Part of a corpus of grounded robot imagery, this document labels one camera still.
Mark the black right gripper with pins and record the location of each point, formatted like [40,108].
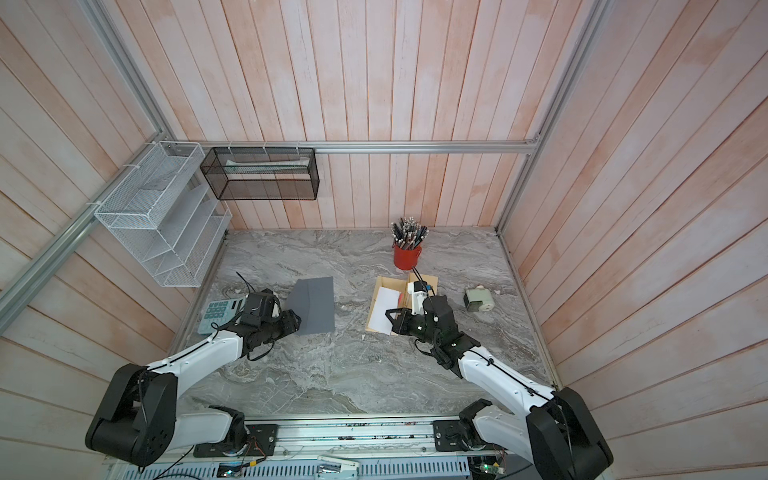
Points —
[402,326]

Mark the aluminium frame rail front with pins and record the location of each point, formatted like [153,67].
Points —
[365,435]

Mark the bunch of pencils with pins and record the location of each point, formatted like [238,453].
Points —
[408,234]

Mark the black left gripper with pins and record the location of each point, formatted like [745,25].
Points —
[290,322]

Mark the black mesh wall basket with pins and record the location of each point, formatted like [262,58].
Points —
[262,173]

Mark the red pencil cup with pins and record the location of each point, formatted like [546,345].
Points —
[406,259]

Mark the yellow envelope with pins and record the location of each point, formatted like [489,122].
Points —
[429,282]
[396,284]

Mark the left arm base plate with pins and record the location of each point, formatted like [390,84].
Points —
[250,439]

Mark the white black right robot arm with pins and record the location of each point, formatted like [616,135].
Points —
[551,429]

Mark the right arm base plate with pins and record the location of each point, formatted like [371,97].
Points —
[455,436]

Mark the white wire mesh shelf rack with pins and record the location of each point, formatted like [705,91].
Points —
[170,224]

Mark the teal desk calculator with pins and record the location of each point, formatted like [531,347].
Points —
[217,313]

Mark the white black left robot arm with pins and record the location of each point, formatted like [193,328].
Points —
[137,420]

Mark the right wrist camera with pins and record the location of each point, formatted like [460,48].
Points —
[418,292]

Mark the grey paper envelope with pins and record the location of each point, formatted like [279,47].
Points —
[312,300]

